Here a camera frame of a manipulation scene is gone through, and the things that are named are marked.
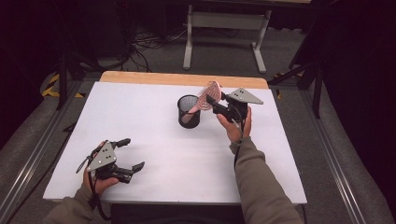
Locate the person's right hand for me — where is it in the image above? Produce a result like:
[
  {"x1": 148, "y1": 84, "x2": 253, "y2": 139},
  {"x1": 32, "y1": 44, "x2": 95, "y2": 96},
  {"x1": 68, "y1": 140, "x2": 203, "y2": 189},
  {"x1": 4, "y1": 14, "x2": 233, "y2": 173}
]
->
[{"x1": 216, "y1": 106, "x2": 253, "y2": 145}]

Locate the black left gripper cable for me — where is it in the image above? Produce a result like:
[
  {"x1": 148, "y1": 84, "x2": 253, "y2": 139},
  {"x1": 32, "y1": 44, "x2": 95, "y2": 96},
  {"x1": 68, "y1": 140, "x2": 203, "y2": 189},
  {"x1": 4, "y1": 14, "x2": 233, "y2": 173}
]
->
[{"x1": 76, "y1": 157, "x2": 114, "y2": 222}]

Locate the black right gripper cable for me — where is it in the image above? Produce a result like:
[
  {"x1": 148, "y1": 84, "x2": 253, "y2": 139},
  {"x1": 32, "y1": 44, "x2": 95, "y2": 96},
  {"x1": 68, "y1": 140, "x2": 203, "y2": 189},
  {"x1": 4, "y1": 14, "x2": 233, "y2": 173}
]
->
[{"x1": 231, "y1": 119, "x2": 246, "y2": 172}]

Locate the person's left hand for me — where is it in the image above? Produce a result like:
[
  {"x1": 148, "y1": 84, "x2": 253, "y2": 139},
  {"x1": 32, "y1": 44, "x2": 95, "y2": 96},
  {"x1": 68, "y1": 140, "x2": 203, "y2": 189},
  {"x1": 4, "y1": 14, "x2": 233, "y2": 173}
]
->
[{"x1": 82, "y1": 140, "x2": 121, "y2": 197}]

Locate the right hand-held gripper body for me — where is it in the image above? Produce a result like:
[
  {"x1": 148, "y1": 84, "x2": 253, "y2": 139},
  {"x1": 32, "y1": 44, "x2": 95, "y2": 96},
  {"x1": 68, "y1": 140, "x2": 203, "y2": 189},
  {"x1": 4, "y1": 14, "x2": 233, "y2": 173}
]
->
[{"x1": 220, "y1": 87, "x2": 264, "y2": 124}]

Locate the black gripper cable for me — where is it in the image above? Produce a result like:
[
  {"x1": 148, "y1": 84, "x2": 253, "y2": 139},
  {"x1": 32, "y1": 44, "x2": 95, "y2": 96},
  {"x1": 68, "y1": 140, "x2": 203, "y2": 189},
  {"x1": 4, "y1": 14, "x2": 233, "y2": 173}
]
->
[
  {"x1": 76, "y1": 157, "x2": 114, "y2": 222},
  {"x1": 231, "y1": 119, "x2": 246, "y2": 172}
]

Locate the wooden table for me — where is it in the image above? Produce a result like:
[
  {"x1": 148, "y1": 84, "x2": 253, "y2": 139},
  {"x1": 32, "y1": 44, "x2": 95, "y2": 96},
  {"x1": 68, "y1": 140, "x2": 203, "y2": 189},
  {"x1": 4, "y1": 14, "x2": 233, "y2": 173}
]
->
[{"x1": 99, "y1": 70, "x2": 270, "y2": 91}]

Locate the yellow black hazard tape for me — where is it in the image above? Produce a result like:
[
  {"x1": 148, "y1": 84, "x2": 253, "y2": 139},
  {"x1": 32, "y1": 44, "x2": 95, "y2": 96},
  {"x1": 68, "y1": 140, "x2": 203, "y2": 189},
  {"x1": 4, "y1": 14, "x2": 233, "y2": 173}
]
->
[
  {"x1": 41, "y1": 73, "x2": 86, "y2": 99},
  {"x1": 273, "y1": 71, "x2": 304, "y2": 101}
]

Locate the grey metal table stand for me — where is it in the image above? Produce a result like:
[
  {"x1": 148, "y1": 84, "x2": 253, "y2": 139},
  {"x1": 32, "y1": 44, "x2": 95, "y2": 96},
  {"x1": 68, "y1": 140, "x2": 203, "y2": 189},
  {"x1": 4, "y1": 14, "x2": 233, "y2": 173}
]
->
[{"x1": 182, "y1": 4, "x2": 273, "y2": 75}]

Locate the aluminium floor rail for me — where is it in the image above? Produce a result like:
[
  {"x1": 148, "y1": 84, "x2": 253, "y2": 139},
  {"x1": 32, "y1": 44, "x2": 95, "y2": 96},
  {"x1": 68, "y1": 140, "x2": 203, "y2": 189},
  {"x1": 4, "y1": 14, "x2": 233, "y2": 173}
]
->
[
  {"x1": 299, "y1": 89, "x2": 368, "y2": 224},
  {"x1": 0, "y1": 79, "x2": 84, "y2": 217}
]

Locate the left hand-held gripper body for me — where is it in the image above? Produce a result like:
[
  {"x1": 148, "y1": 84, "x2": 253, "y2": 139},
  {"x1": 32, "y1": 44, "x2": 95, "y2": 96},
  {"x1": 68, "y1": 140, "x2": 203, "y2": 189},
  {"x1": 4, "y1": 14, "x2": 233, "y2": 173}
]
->
[{"x1": 76, "y1": 140, "x2": 135, "y2": 185}]

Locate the bundle of black floor cables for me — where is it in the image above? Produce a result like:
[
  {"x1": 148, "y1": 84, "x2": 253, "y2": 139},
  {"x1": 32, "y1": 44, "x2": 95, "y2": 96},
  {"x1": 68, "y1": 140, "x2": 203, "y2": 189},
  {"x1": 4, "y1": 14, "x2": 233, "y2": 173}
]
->
[{"x1": 120, "y1": 26, "x2": 190, "y2": 73}]

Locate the black mesh pen holder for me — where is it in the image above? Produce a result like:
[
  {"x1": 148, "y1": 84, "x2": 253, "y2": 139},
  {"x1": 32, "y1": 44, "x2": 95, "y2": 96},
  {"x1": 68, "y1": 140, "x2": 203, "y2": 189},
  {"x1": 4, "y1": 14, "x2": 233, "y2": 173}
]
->
[{"x1": 177, "y1": 94, "x2": 202, "y2": 130}]

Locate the black tripod stand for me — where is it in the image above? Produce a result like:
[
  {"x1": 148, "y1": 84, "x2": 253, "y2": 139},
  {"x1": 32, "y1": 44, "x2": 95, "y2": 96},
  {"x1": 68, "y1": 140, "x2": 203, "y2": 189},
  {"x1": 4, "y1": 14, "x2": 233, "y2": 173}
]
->
[
  {"x1": 268, "y1": 59, "x2": 325, "y2": 119},
  {"x1": 55, "y1": 50, "x2": 106, "y2": 112}
]

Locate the pink hairbrush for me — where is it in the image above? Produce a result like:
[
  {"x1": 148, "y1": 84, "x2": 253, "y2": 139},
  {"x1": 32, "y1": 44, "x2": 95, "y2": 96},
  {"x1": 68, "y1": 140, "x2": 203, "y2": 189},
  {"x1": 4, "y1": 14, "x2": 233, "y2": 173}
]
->
[{"x1": 180, "y1": 80, "x2": 223, "y2": 125}]

